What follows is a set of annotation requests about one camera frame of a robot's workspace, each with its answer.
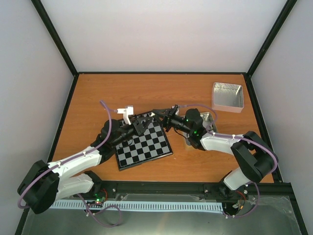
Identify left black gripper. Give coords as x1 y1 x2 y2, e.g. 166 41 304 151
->
112 117 153 147

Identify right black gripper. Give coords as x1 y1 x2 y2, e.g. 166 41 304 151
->
151 107 192 135

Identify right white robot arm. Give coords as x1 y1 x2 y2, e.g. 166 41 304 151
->
151 106 278 199

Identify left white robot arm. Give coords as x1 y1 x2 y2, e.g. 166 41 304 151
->
18 116 153 214

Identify green lit circuit board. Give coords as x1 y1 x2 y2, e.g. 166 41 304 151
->
95 189 108 204

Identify black and silver chessboard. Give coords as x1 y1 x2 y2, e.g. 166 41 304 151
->
115 118 173 171

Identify gold metal tin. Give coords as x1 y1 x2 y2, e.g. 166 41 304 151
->
183 109 217 151

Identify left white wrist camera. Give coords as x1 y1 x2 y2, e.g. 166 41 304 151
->
117 106 134 125

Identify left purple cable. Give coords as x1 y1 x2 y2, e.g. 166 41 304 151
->
18 99 123 227

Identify purple cable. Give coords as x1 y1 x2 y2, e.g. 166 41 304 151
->
18 99 123 227
176 104 279 218

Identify light blue cable duct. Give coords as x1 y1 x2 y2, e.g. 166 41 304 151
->
50 199 223 213

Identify black aluminium frame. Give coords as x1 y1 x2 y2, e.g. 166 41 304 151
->
15 0 308 235

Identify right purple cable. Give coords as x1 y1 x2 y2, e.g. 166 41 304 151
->
176 104 279 218

